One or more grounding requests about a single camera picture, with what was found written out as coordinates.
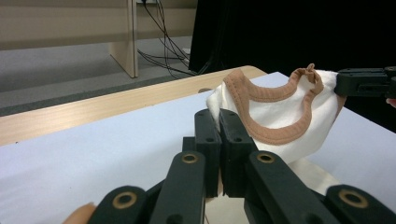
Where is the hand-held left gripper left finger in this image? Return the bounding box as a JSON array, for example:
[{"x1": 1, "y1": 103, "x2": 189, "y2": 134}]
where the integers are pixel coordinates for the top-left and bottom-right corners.
[{"x1": 182, "y1": 108, "x2": 222, "y2": 199}]

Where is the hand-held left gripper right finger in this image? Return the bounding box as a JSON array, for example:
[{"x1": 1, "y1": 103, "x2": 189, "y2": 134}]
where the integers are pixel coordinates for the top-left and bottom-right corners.
[{"x1": 219, "y1": 107, "x2": 260, "y2": 199}]

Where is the white garment with brown trim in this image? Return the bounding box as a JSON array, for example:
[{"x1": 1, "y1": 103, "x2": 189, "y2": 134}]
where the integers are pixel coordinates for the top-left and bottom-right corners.
[{"x1": 204, "y1": 63, "x2": 347, "y2": 224}]

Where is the black curtain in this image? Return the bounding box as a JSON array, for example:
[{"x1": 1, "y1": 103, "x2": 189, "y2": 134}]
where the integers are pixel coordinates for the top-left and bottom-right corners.
[{"x1": 188, "y1": 0, "x2": 396, "y2": 133}]

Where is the white table cover board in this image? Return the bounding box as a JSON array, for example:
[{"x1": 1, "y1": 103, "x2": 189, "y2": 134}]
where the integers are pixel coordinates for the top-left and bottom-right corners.
[{"x1": 0, "y1": 71, "x2": 396, "y2": 224}]

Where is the beige wooden shelf unit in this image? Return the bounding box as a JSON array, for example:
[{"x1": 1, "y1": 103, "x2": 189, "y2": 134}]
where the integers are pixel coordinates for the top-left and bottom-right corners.
[{"x1": 0, "y1": 0, "x2": 199, "y2": 78}]

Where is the bundle of black cables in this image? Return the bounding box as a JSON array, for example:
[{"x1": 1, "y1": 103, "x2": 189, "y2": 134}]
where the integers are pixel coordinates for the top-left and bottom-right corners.
[{"x1": 136, "y1": 0, "x2": 200, "y2": 78}]

